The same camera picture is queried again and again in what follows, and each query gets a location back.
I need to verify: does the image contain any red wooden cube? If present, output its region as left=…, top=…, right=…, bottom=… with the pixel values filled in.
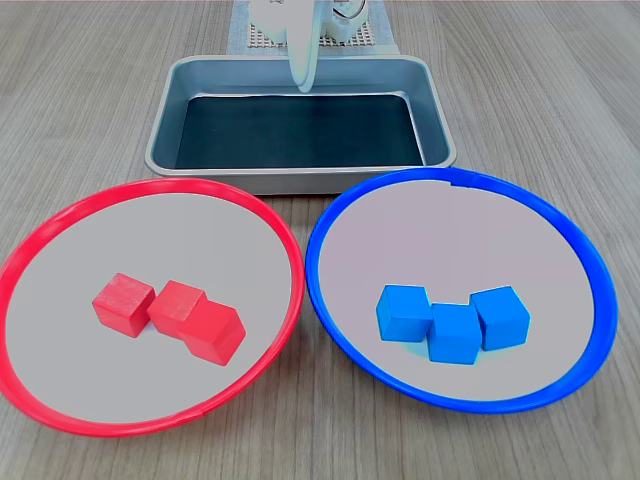
left=180, top=298, right=248, bottom=367
left=92, top=272, right=157, bottom=339
left=146, top=279, right=209, bottom=337

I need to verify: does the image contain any blue wooden cube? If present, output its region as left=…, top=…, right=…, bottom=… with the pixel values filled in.
left=428, top=302, right=482, bottom=365
left=469, top=285, right=532, bottom=352
left=375, top=284, right=434, bottom=344

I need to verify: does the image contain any black tray mat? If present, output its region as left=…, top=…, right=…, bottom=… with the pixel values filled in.
left=174, top=93, right=426, bottom=170

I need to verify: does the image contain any steel tray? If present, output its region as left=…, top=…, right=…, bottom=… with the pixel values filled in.
left=144, top=54, right=459, bottom=196

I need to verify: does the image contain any blue-rimmed white plate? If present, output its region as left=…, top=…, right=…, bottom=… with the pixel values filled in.
left=304, top=167, right=620, bottom=416

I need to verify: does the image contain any red-rimmed white plate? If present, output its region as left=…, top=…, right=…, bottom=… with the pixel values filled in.
left=0, top=177, right=306, bottom=439

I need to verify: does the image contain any pale perforated base plate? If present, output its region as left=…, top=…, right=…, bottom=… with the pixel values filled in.
left=247, top=19, right=376, bottom=50

